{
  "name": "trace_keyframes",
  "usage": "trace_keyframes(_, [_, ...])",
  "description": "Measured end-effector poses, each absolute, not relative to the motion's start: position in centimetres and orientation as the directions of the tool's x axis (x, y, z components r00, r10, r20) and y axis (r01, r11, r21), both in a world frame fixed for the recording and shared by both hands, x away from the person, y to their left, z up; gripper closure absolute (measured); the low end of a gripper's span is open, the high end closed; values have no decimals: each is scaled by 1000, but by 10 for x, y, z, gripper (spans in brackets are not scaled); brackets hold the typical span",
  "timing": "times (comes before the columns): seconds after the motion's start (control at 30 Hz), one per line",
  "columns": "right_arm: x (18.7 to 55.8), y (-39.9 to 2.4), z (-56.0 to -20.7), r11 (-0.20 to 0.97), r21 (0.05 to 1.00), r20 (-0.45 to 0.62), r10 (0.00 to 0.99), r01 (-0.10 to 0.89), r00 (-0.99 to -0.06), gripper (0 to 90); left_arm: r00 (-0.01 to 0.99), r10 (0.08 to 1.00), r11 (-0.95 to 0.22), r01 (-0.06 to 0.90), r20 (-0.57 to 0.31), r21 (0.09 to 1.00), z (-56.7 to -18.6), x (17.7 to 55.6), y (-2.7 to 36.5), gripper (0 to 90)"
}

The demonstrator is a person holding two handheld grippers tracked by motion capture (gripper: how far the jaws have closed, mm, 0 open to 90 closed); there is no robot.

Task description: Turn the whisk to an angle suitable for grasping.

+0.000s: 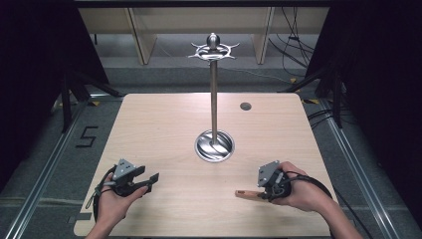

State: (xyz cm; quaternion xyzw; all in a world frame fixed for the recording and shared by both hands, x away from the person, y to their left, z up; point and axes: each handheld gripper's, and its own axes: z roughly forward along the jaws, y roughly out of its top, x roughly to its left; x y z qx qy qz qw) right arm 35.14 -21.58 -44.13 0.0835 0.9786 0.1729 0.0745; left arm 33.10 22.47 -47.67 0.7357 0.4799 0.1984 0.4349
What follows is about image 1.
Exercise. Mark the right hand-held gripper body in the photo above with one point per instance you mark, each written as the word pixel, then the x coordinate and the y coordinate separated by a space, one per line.
pixel 277 186

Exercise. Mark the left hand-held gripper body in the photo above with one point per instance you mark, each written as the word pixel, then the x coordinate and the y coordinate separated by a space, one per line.
pixel 123 171

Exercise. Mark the person's right hand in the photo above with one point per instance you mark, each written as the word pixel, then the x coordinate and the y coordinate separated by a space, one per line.
pixel 305 194

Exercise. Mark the person's left hand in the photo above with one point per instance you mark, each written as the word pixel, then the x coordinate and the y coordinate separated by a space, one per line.
pixel 112 207

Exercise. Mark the yellow black floor tape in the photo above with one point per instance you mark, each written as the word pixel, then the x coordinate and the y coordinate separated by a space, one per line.
pixel 95 103
pixel 310 101

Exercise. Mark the black tripod stand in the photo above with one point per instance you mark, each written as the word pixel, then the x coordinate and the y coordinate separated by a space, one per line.
pixel 336 99
pixel 66 103

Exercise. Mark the metal utensil stand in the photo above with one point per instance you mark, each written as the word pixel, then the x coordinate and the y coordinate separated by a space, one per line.
pixel 214 99

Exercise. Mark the black curtain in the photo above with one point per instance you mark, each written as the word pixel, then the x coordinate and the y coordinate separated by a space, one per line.
pixel 36 83
pixel 381 83

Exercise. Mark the aluminium floor rail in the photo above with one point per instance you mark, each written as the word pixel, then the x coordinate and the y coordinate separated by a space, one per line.
pixel 361 172
pixel 43 179

